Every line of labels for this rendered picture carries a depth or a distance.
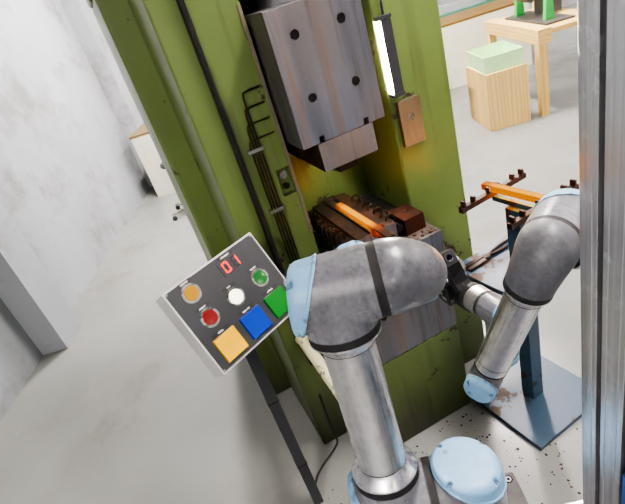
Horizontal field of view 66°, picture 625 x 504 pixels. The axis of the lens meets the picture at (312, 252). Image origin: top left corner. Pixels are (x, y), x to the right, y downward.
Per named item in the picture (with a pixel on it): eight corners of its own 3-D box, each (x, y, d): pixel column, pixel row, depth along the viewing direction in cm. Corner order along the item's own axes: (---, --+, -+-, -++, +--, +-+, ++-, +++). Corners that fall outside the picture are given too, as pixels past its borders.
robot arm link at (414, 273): (449, 213, 65) (427, 261, 113) (370, 233, 67) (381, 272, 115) (473, 296, 63) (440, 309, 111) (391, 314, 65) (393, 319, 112)
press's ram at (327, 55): (407, 107, 157) (382, -29, 138) (303, 150, 148) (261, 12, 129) (349, 96, 192) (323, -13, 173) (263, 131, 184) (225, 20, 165)
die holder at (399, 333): (457, 323, 194) (441, 229, 173) (378, 367, 186) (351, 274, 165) (386, 269, 242) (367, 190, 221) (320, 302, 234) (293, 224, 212)
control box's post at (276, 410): (324, 501, 196) (229, 292, 145) (315, 506, 195) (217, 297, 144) (320, 493, 199) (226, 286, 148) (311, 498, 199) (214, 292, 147)
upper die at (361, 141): (378, 149, 158) (372, 121, 154) (325, 172, 154) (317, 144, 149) (326, 131, 194) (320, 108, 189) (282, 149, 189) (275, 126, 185)
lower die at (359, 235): (399, 240, 175) (394, 220, 171) (351, 263, 171) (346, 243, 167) (347, 208, 211) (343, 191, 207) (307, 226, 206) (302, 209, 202)
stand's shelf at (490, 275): (596, 249, 171) (596, 244, 170) (517, 303, 158) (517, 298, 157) (525, 226, 195) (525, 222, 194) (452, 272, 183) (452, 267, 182)
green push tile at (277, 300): (295, 304, 147) (280, 284, 147) (279, 318, 144) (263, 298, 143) (292, 305, 149) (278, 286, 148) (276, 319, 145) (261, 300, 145)
